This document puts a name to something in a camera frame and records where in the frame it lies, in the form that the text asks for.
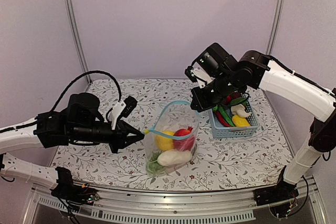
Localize aluminium frame post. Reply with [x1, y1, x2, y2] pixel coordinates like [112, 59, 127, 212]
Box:
[266, 0, 285, 55]
[65, 0, 89, 73]

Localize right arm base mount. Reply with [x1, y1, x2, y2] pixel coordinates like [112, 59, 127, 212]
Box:
[253, 176, 309, 219]

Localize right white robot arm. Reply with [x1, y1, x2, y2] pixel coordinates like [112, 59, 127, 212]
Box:
[185, 42, 335, 201]

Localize yellow toy banana piece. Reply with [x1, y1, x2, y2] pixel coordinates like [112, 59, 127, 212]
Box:
[232, 115, 250, 127]

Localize right aluminium frame post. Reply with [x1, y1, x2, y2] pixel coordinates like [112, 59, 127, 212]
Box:
[266, 0, 285, 55]

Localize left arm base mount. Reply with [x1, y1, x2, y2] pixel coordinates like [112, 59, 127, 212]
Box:
[51, 167, 100, 223]

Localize white toy garlic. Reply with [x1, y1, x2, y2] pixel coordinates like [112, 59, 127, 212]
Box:
[230, 104, 251, 118]

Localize green toy chili pepper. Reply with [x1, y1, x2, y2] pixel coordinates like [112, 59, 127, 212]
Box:
[212, 106, 235, 127]

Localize red toy chili pepper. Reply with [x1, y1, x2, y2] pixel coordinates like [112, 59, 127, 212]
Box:
[215, 111, 230, 127]

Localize white toy radish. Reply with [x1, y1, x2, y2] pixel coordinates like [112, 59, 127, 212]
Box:
[157, 150, 192, 166]

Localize red toy cabbage ball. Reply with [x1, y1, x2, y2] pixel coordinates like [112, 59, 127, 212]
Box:
[173, 126, 195, 151]

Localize blue plastic basket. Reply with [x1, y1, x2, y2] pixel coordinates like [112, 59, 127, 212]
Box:
[208, 92, 258, 138]

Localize yellow toy lemon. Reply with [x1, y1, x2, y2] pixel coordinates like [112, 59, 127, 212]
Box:
[155, 135, 174, 152]

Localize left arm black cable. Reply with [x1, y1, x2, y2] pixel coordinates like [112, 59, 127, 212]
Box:
[51, 70, 122, 112]

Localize front aluminium rail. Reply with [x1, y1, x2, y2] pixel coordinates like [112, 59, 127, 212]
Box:
[23, 176, 328, 223]

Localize green toy grapes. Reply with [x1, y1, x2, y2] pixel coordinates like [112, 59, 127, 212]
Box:
[145, 152, 165, 177]

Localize red toy bell pepper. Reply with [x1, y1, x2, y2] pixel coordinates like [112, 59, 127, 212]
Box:
[223, 92, 242, 105]

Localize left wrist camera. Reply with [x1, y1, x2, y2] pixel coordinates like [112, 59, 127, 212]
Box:
[106, 96, 138, 130]

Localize floral table mat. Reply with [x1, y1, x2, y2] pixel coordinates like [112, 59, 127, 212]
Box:
[51, 79, 292, 191]

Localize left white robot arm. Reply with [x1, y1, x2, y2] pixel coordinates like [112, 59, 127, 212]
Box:
[1, 93, 144, 200]

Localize left aluminium frame post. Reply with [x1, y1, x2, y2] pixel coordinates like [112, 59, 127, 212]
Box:
[65, 0, 89, 73]

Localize clear zip top bag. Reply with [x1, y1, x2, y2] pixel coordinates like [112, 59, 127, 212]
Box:
[143, 101, 200, 177]

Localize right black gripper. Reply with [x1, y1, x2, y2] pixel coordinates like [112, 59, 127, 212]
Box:
[190, 72, 238, 112]

